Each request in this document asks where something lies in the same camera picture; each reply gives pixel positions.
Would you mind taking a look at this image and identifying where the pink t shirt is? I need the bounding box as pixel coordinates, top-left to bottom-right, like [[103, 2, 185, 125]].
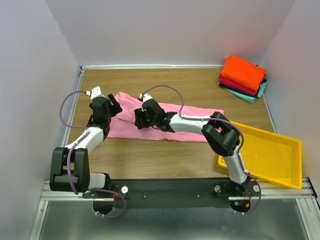
[[107, 91, 225, 143]]

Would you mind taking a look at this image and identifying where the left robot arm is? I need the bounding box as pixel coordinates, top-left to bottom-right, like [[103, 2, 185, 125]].
[[49, 90, 122, 198]]

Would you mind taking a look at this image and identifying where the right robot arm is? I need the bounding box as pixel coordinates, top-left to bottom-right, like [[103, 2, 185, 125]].
[[134, 98, 250, 196]]

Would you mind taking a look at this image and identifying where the teal folded t shirt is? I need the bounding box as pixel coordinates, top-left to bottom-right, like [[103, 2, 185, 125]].
[[218, 79, 267, 103]]

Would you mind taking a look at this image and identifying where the orange folded t shirt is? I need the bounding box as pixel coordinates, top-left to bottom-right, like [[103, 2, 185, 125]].
[[220, 55, 267, 91]]

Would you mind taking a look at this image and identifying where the yellow plastic tray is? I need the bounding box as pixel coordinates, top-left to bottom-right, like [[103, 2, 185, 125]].
[[234, 122, 303, 190]]

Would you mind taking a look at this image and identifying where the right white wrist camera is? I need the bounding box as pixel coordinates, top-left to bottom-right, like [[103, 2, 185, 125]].
[[138, 93, 153, 103]]

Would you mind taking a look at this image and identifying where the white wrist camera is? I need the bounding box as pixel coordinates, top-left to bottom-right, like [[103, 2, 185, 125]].
[[85, 86, 106, 101], [138, 93, 153, 103]]

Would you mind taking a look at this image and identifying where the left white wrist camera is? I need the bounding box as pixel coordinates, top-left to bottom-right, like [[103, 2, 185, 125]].
[[85, 86, 106, 101]]

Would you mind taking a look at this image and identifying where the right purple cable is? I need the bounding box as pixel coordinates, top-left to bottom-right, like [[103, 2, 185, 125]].
[[142, 84, 262, 216]]

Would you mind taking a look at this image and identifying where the purple cable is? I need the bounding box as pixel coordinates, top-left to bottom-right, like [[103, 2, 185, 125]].
[[142, 84, 262, 216], [59, 90, 127, 219]]

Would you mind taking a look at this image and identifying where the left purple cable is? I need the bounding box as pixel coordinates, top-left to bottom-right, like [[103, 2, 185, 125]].
[[59, 90, 127, 219]]

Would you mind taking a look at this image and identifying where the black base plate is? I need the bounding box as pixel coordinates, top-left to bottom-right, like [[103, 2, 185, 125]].
[[83, 177, 261, 216]]

